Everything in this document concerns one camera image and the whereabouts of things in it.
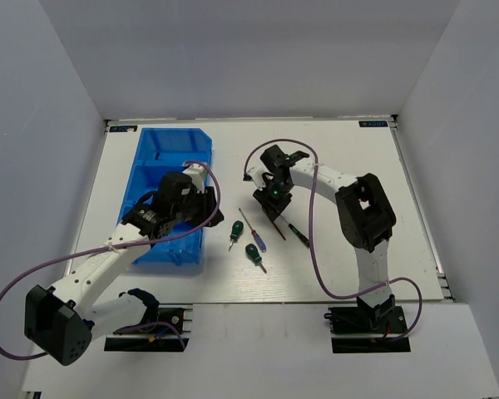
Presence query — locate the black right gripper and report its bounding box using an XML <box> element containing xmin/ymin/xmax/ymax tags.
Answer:
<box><xmin>254</xmin><ymin>179</ymin><xmax>294</xmax><ymax>222</ymax></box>

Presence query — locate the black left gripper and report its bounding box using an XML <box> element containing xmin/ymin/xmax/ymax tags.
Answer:
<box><xmin>172</xmin><ymin>185</ymin><xmax>225</xmax><ymax>227</ymax></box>

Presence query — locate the blue clear handle screwdriver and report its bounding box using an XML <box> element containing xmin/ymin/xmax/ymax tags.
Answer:
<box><xmin>239</xmin><ymin>209</ymin><xmax>267</xmax><ymax>253</ymax></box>

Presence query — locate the stubby green screwdriver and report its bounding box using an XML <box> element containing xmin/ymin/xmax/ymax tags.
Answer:
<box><xmin>228</xmin><ymin>220</ymin><xmax>244</xmax><ymax>251</ymax></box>
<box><xmin>245</xmin><ymin>244</ymin><xmax>267</xmax><ymax>273</ymax></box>

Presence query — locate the black green precision screwdriver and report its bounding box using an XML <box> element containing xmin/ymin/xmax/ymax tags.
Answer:
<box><xmin>281</xmin><ymin>216</ymin><xmax>310</xmax><ymax>249</ymax></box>

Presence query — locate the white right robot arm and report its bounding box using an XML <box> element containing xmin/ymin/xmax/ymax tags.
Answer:
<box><xmin>244</xmin><ymin>140</ymin><xmax>396</xmax><ymax>332</ymax></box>

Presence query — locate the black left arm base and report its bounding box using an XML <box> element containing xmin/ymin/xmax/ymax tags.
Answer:
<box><xmin>104</xmin><ymin>305</ymin><xmax>193</xmax><ymax>353</ymax></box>

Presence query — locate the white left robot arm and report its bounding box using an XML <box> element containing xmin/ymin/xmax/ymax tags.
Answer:
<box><xmin>24</xmin><ymin>165</ymin><xmax>223</xmax><ymax>366</ymax></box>

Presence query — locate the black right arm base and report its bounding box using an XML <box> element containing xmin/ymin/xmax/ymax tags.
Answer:
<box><xmin>324</xmin><ymin>307</ymin><xmax>411</xmax><ymax>354</ymax></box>

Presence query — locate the blue plastic divided bin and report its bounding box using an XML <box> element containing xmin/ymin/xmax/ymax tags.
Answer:
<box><xmin>119</xmin><ymin>127</ymin><xmax>213</xmax><ymax>266</ymax></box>

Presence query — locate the left corner label sticker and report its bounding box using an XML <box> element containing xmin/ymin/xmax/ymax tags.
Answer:
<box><xmin>109</xmin><ymin>125</ymin><xmax>138</xmax><ymax>133</ymax></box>

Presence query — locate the corner label sticker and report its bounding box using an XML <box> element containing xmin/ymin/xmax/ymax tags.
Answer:
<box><xmin>358</xmin><ymin>121</ymin><xmax>388</xmax><ymax>128</ymax></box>
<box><xmin>109</xmin><ymin>125</ymin><xmax>138</xmax><ymax>133</ymax></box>

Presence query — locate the right corner label sticker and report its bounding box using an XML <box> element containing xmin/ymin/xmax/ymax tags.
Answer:
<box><xmin>358</xmin><ymin>121</ymin><xmax>388</xmax><ymax>128</ymax></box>

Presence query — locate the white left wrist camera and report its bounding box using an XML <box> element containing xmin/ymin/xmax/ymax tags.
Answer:
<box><xmin>183</xmin><ymin>163</ymin><xmax>209</xmax><ymax>192</ymax></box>

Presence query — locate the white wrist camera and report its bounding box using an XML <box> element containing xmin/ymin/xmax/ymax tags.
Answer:
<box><xmin>183</xmin><ymin>163</ymin><xmax>209</xmax><ymax>192</ymax></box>
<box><xmin>243</xmin><ymin>167</ymin><xmax>266</xmax><ymax>190</ymax></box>

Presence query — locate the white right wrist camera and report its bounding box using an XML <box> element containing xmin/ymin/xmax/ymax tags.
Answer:
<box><xmin>243</xmin><ymin>167</ymin><xmax>266</xmax><ymax>190</ymax></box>

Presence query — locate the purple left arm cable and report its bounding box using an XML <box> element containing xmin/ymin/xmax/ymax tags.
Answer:
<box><xmin>0</xmin><ymin>160</ymin><xmax>221</xmax><ymax>359</ymax></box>

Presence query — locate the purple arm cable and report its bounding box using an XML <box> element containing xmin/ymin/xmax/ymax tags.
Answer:
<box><xmin>243</xmin><ymin>138</ymin><xmax>423</xmax><ymax>342</ymax></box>
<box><xmin>0</xmin><ymin>160</ymin><xmax>221</xmax><ymax>359</ymax></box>

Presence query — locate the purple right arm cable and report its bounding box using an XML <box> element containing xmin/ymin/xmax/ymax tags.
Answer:
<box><xmin>243</xmin><ymin>138</ymin><xmax>423</xmax><ymax>342</ymax></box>

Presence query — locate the aluminium table edge rail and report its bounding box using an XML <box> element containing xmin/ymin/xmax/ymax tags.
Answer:
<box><xmin>390</xmin><ymin>114</ymin><xmax>456</xmax><ymax>303</ymax></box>

